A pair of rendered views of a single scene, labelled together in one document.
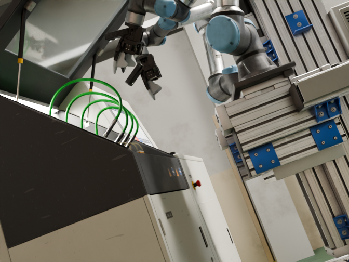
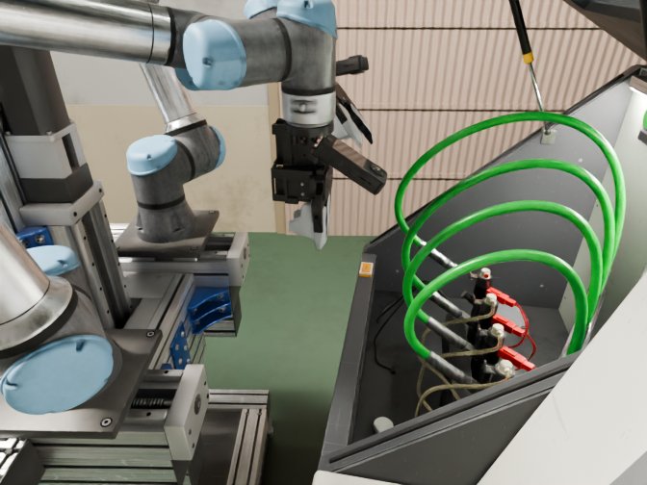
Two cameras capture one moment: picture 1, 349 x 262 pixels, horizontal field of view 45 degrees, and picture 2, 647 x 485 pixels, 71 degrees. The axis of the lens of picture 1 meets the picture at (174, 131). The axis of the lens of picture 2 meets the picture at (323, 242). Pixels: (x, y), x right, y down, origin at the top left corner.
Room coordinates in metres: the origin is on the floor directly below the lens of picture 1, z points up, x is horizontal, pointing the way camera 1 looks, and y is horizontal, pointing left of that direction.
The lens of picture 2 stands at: (2.55, 0.03, 1.61)
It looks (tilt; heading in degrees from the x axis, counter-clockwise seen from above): 31 degrees down; 179
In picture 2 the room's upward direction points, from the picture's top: straight up
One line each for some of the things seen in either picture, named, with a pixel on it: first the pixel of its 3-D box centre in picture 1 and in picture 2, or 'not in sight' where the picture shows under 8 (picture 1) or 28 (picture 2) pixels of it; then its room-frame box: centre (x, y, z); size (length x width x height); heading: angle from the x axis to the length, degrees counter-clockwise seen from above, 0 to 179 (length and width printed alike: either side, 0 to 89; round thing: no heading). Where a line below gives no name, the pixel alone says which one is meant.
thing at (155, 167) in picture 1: (161, 174); (355, 354); (1.80, 0.12, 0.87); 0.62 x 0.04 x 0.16; 169
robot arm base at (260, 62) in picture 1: (255, 68); (164, 212); (1.51, -0.36, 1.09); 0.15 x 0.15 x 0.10
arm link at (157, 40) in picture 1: (155, 36); (231, 52); (1.94, -0.07, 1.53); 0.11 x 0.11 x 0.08; 33
